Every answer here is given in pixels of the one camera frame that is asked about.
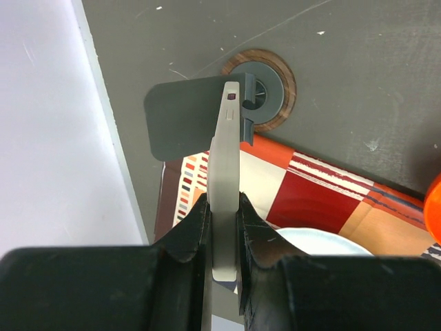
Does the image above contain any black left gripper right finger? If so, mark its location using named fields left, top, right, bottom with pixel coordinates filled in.
left=236, top=194, right=440, bottom=330

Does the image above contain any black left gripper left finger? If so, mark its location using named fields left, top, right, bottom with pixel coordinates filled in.
left=1, top=194, right=209, bottom=330

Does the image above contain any white-cased smartphone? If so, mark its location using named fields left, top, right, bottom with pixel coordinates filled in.
left=207, top=81, right=240, bottom=282

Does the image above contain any grey phone stand wooden base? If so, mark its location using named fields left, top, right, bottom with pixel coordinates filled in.
left=144, top=49, right=297, bottom=161

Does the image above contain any white round plate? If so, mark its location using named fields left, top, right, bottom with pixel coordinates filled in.
left=277, top=228, right=373, bottom=256

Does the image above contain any colourful patchwork placemat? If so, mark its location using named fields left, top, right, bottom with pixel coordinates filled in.
left=154, top=133, right=441, bottom=259

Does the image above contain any orange plastic bowl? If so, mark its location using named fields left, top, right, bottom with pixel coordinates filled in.
left=423, top=174, right=441, bottom=243

